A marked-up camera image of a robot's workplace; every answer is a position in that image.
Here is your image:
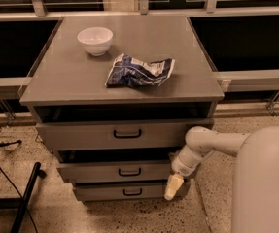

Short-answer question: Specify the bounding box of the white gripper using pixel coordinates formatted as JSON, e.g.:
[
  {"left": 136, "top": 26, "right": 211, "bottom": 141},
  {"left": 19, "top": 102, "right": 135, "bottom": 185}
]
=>
[{"left": 164, "top": 145, "right": 204, "bottom": 201}]

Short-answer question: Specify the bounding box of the grey drawer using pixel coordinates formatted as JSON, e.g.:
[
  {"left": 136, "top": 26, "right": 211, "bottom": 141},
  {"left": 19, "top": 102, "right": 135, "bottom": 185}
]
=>
[
  {"left": 57, "top": 160, "right": 171, "bottom": 183},
  {"left": 36, "top": 118, "right": 214, "bottom": 150},
  {"left": 72, "top": 180, "right": 192, "bottom": 202}
]

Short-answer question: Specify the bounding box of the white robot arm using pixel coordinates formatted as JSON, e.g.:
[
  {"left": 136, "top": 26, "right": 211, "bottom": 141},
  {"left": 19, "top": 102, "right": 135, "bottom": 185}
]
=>
[{"left": 164, "top": 126, "right": 279, "bottom": 233}]

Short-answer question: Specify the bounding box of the grey top drawer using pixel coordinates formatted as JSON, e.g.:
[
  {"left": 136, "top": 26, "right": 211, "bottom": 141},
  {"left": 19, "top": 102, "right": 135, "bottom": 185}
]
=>
[{"left": 36, "top": 118, "right": 214, "bottom": 150}]

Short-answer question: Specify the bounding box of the grey bottom drawer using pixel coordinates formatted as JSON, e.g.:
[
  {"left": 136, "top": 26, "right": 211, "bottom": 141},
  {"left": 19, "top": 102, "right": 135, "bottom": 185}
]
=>
[{"left": 72, "top": 180, "right": 192, "bottom": 202}]

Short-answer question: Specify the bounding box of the grey drawer cabinet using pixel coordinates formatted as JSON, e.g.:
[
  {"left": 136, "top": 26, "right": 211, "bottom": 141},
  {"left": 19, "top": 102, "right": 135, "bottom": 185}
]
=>
[{"left": 19, "top": 15, "right": 225, "bottom": 203}]

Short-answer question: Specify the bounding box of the metal window railing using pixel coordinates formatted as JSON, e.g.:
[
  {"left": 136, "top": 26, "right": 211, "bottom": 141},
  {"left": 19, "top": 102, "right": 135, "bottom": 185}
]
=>
[{"left": 0, "top": 0, "right": 279, "bottom": 118}]

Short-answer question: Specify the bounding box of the crumpled blue chip bag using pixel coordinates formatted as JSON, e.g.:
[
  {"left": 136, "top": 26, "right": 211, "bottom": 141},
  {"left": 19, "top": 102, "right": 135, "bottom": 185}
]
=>
[{"left": 105, "top": 53, "right": 175, "bottom": 87}]

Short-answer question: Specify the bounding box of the black metal stand leg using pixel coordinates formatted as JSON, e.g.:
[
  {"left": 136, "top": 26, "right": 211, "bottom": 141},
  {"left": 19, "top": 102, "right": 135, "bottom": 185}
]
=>
[{"left": 0, "top": 162, "right": 46, "bottom": 233}]

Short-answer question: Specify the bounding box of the white ceramic bowl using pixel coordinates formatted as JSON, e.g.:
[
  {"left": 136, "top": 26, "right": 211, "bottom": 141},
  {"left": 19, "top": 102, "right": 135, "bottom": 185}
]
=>
[{"left": 77, "top": 27, "right": 114, "bottom": 56}]

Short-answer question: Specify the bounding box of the black floor cable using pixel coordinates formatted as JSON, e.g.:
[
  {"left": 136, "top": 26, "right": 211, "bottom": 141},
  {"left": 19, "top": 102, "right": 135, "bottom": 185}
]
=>
[{"left": 0, "top": 110, "right": 40, "bottom": 233}]

